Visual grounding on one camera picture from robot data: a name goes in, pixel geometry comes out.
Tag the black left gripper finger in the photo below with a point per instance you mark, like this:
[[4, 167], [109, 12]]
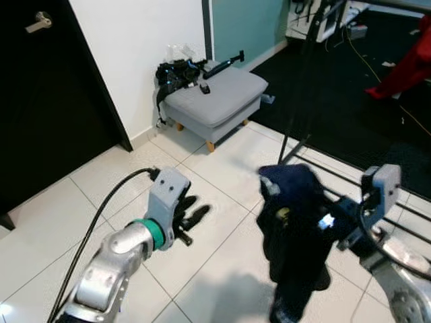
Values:
[[196, 217], [187, 203]]

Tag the navy t-shirt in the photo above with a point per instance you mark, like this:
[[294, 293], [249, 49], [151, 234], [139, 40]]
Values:
[[296, 242]]

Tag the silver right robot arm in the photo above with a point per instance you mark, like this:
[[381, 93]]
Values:
[[397, 269]]

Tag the grey ottoman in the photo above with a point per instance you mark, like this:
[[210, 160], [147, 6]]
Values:
[[215, 101]]

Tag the small black remote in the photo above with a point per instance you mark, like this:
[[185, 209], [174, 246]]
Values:
[[205, 87]]

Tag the clear plastic bag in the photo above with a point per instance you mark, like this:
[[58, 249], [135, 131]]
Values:
[[182, 52]]

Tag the black door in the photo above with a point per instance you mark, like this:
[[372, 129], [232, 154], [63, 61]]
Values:
[[47, 101]]

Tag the red cloth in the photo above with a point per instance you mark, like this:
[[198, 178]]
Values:
[[407, 60]]

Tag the white shelf unit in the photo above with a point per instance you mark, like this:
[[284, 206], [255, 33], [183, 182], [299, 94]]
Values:
[[323, 20]]

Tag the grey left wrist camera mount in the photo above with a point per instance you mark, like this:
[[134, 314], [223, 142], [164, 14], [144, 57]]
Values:
[[167, 192]]

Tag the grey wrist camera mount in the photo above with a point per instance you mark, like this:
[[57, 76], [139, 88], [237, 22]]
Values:
[[167, 192], [385, 185]]

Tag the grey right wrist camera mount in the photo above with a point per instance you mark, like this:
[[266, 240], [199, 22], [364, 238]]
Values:
[[385, 185]]

